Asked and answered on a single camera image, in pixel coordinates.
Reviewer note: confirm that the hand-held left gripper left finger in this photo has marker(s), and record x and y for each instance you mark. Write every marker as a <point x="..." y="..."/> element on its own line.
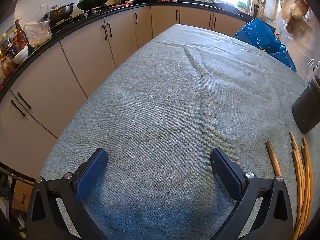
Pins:
<point x="91" y="177"/>

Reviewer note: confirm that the grey ribbed table cloth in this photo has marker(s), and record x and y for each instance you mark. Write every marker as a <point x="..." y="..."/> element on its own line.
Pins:
<point x="162" y="105"/>

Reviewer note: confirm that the clear plastic bag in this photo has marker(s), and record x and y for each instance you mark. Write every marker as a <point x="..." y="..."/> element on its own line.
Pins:
<point x="37" y="35"/>

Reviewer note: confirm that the glass jar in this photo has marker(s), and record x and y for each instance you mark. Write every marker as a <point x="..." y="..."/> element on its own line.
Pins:
<point x="7" y="66"/>

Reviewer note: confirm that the brown glass bottle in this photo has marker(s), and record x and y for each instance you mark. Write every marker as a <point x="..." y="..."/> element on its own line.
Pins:
<point x="20" y="36"/>

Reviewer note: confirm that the dark brown wooden chopstick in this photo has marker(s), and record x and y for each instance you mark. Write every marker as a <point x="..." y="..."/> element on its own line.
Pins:
<point x="273" y="157"/>

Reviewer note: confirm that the hanging plastic bags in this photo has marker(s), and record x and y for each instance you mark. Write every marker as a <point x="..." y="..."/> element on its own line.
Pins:
<point x="295" y="12"/>

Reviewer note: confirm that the dark frying pan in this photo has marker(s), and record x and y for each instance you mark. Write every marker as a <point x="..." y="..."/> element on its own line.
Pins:
<point x="223" y="4"/>

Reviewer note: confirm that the gas stove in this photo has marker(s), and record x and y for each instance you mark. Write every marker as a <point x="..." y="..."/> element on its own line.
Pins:
<point x="95" y="11"/>

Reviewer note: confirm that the cardboard box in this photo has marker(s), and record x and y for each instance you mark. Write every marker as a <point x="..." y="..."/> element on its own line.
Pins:
<point x="21" y="195"/>

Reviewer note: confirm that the dark sauce bottle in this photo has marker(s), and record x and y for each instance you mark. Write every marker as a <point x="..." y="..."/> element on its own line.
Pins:
<point x="8" y="45"/>

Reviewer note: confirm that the black kitchen countertop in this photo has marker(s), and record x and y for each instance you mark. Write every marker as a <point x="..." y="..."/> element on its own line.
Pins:
<point x="107" y="13"/>

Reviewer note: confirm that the clear glass jug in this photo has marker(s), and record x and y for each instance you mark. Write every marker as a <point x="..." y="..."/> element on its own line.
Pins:
<point x="313" y="67"/>

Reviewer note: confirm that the metal chair frame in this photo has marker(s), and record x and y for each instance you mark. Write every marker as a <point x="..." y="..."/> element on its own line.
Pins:
<point x="15" y="173"/>

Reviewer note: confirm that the hanging cutting board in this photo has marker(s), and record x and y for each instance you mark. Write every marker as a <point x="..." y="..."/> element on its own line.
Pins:
<point x="271" y="6"/>

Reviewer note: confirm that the dark chopstick bundle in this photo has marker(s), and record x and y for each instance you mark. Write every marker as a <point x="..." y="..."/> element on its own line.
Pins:
<point x="256" y="8"/>

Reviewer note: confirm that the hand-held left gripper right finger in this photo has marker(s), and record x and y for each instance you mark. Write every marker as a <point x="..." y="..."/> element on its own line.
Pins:
<point x="226" y="172"/>

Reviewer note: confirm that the black perforated utensil holder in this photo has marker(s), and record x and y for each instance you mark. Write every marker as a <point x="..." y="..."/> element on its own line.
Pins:
<point x="306" y="110"/>

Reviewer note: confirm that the beige kitchen cabinets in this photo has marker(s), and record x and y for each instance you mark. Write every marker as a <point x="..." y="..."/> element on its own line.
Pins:
<point x="82" y="62"/>

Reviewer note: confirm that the steel cooking pot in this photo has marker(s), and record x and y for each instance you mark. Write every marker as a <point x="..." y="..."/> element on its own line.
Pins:
<point x="61" y="11"/>

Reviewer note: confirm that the white bowl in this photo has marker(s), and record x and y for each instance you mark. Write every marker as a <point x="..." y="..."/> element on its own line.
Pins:
<point x="21" y="55"/>

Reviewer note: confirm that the blue plastic bag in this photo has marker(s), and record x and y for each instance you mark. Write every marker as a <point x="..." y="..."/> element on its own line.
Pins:
<point x="257" y="35"/>

